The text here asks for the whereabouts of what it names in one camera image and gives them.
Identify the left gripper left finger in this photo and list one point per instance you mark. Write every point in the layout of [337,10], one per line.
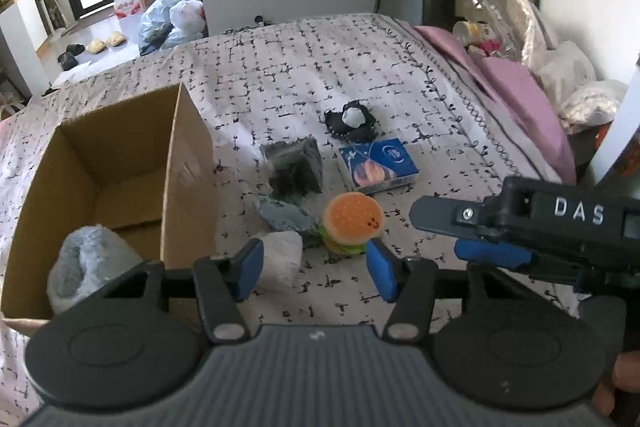
[220,284]

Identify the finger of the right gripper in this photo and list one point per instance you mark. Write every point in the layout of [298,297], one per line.
[501,255]
[455,217]

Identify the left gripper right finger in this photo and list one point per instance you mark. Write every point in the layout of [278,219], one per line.
[408,283]

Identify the white soft item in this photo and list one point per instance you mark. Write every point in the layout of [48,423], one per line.
[283,253]

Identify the plush hamburger toy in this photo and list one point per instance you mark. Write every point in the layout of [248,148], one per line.
[349,221]

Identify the grey blue patterned cloth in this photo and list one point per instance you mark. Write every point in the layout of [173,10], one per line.
[284,216]

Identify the dark grey cloth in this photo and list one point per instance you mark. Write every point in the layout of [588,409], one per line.
[295,168]

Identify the black and white pouch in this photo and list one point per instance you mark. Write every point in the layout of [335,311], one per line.
[354,123]

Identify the person's right hand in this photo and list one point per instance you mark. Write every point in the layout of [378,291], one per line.
[625,377]

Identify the brown cardboard box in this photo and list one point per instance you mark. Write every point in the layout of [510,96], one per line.
[142,167]

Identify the white plastic bags pile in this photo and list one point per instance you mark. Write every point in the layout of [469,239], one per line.
[565,74]

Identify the small cup with label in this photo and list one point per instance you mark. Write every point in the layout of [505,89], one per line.
[468,33]

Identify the clear plastic bottle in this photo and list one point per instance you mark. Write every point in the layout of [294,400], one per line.
[494,13]

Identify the beige slippers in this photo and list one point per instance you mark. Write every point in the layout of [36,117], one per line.
[96,45]

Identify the black slippers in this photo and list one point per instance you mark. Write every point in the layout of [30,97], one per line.
[68,59]

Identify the grey garbage bags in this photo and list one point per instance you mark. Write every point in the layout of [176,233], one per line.
[169,23]

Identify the red water bottle pack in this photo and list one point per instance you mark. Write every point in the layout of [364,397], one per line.
[127,8]

